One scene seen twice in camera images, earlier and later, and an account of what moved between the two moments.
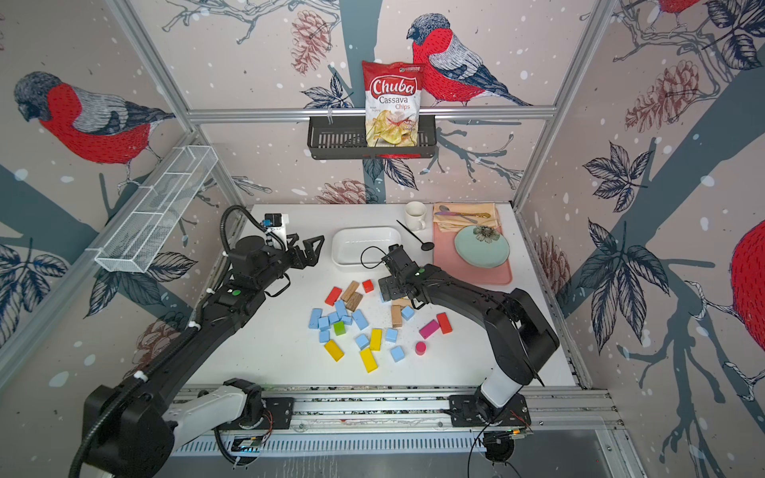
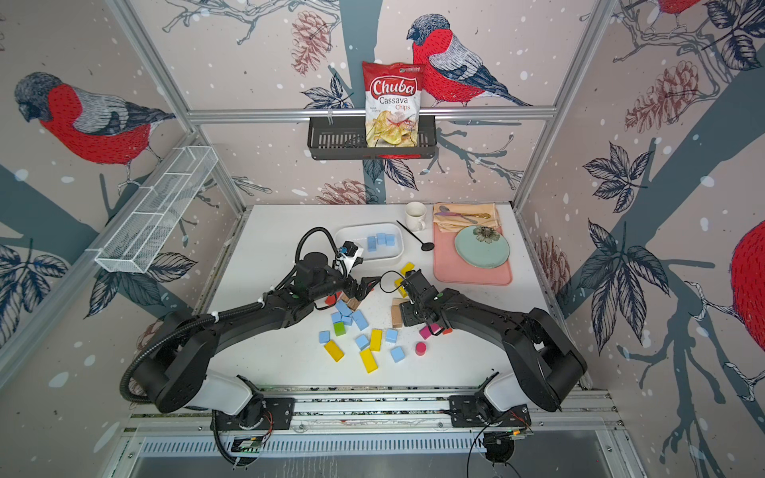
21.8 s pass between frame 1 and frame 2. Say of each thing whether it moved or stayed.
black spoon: stayed
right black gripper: moved
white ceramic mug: stayed
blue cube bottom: stayed
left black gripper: moved
